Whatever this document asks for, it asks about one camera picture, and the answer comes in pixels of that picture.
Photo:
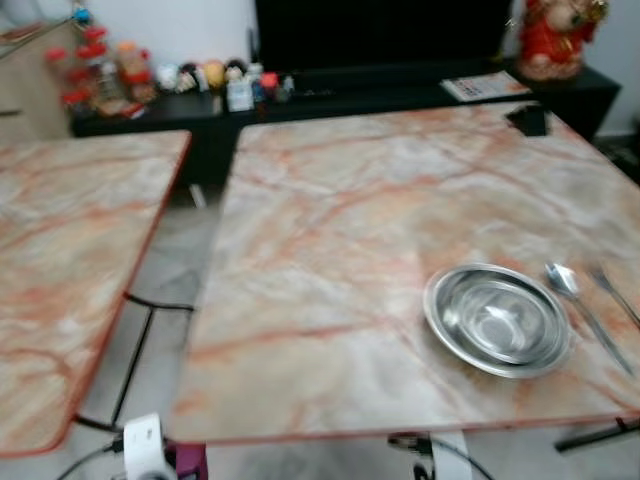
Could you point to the black low tv cabinet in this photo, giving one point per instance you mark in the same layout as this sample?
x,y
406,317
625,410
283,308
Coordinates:
x,y
400,103

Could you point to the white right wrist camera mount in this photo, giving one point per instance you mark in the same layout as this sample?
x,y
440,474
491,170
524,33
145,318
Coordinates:
x,y
452,458

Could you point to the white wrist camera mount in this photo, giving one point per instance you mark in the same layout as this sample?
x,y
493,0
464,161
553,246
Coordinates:
x,y
452,458
143,445

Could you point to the stainless steel fork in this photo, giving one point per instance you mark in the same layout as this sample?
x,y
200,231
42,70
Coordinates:
x,y
612,289

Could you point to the black television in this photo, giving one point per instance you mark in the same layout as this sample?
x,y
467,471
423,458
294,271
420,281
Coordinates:
x,y
380,32

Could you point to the printed booklet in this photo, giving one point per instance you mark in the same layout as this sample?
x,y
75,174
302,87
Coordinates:
x,y
485,86

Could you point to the small white box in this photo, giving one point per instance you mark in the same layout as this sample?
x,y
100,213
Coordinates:
x,y
239,95

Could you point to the small dark doll figurine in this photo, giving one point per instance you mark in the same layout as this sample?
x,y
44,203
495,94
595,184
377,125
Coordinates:
x,y
189,77

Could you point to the orange doll figurine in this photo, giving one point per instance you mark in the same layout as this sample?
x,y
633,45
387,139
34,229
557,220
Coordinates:
x,y
133,68

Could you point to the black metal table foot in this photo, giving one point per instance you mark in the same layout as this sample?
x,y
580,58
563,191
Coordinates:
x,y
598,433

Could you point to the beige wooden cabinet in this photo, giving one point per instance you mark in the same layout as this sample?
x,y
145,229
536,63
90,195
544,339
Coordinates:
x,y
35,95

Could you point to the small yellow doll figurine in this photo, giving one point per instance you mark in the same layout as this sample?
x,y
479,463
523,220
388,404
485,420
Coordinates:
x,y
214,74

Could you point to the black metal table frame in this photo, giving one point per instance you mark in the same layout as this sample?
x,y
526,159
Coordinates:
x,y
140,352

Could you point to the small white doll figurine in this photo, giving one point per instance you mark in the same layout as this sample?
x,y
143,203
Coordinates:
x,y
168,78

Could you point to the purple stool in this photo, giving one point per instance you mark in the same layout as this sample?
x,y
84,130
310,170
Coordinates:
x,y
188,464

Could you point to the red hanging lantern ornament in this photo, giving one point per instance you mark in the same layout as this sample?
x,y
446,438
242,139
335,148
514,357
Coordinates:
x,y
88,55

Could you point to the stainless steel spoon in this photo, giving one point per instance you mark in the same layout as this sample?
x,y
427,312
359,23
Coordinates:
x,y
562,279

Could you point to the round stainless steel bowl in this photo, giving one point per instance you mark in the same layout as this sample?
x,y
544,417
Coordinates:
x,y
497,322

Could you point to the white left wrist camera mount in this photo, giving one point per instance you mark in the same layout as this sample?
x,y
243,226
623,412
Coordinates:
x,y
143,445

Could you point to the big red fortune god figurine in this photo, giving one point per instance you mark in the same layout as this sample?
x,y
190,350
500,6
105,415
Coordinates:
x,y
551,38

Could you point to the small black box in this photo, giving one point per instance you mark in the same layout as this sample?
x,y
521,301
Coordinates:
x,y
529,120

